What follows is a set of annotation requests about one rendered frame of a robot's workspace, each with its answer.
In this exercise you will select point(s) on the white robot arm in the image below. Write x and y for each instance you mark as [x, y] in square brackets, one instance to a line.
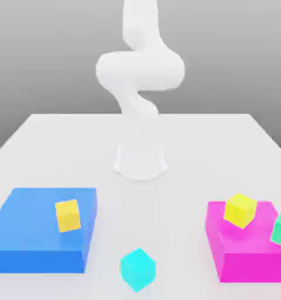
[140, 70]

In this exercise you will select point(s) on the small orange cube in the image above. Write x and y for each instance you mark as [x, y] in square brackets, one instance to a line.
[68, 215]

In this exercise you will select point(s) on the small yellow cube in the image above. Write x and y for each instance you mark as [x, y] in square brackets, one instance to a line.
[240, 211]

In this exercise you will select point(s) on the small cyan cube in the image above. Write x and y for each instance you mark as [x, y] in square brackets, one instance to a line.
[138, 269]

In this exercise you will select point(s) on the large blue box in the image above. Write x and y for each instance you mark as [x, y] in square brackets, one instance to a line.
[25, 229]

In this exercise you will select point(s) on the large magenta box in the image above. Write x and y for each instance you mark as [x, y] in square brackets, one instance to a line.
[248, 264]

